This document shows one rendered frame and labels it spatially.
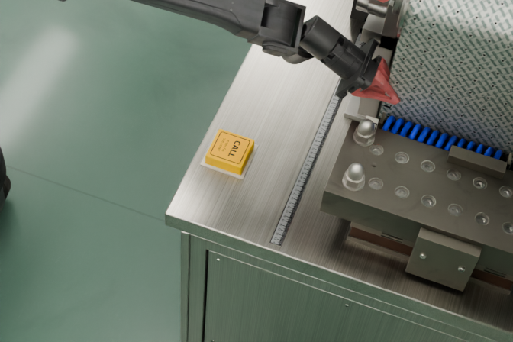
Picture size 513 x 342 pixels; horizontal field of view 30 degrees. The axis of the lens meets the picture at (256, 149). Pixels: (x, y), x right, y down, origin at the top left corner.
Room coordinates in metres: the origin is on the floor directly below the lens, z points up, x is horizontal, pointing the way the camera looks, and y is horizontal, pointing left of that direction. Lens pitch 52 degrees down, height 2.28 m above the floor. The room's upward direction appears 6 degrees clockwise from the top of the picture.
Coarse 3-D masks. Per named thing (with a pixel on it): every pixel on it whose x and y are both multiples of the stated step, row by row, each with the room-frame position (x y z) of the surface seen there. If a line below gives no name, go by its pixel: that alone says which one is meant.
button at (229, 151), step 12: (228, 132) 1.08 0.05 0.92; (216, 144) 1.05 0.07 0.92; (228, 144) 1.05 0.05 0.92; (240, 144) 1.06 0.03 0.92; (252, 144) 1.06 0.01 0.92; (216, 156) 1.02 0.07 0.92; (228, 156) 1.02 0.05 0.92; (240, 156) 1.03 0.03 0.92; (228, 168) 1.01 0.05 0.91; (240, 168) 1.00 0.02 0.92
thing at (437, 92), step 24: (408, 48) 1.07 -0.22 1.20; (408, 72) 1.07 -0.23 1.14; (432, 72) 1.06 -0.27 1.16; (456, 72) 1.05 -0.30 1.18; (480, 72) 1.04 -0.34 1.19; (408, 96) 1.07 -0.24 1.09; (432, 96) 1.06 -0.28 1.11; (456, 96) 1.05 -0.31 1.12; (480, 96) 1.04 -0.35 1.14; (504, 96) 1.03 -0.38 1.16; (408, 120) 1.06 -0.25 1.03; (432, 120) 1.05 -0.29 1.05; (456, 120) 1.04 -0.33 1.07; (480, 120) 1.03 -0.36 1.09; (504, 120) 1.03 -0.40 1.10; (504, 144) 1.02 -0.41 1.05
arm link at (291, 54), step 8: (304, 8) 1.13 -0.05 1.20; (296, 16) 1.13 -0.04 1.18; (304, 16) 1.12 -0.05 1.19; (296, 24) 1.11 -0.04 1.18; (296, 32) 1.10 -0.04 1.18; (296, 40) 1.08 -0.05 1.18; (264, 48) 1.06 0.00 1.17; (272, 48) 1.06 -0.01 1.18; (280, 48) 1.06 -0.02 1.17; (288, 48) 1.07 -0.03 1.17; (296, 48) 1.07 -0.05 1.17; (288, 56) 1.13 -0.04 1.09; (296, 56) 1.11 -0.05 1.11; (304, 56) 1.11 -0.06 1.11; (312, 56) 1.11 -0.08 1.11
